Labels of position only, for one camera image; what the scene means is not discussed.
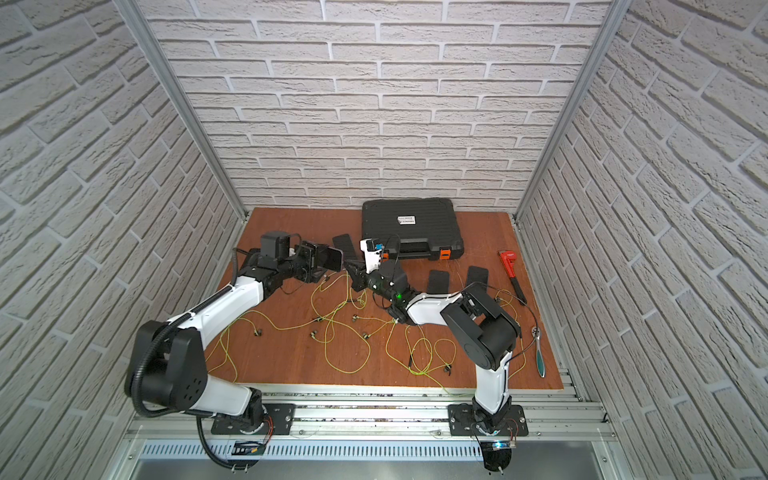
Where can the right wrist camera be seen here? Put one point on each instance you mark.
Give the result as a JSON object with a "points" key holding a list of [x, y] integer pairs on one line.
{"points": [[373, 254]]}

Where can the green handle ratchet wrench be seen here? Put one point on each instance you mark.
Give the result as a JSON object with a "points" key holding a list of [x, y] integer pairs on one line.
{"points": [[539, 358]]}

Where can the black smartphone blue edge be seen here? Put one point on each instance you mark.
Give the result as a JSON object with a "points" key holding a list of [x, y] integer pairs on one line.
{"points": [[477, 275]]}

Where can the aluminium rail frame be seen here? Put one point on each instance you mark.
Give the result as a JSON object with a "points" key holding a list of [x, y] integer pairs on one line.
{"points": [[325, 412]]}

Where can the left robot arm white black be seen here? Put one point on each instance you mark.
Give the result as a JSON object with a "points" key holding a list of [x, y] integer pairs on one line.
{"points": [[167, 371]]}

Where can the red pipe wrench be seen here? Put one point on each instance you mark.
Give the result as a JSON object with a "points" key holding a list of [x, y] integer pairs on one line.
{"points": [[508, 259]]}

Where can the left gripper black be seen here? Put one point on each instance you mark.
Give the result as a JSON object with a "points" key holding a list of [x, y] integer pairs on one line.
{"points": [[315, 261]]}

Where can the black plastic tool case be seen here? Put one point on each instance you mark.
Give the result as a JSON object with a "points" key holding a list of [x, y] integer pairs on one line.
{"points": [[413, 228]]}

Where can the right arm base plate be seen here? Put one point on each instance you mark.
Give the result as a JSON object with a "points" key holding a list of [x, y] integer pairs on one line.
{"points": [[466, 420]]}

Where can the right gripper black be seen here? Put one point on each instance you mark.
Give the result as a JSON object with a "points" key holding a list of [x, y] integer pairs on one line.
{"points": [[361, 277]]}

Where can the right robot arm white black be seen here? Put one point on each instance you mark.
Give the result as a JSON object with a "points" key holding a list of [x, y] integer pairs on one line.
{"points": [[483, 329]]}

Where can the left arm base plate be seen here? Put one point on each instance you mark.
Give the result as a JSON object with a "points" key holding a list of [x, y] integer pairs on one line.
{"points": [[268, 417]]}

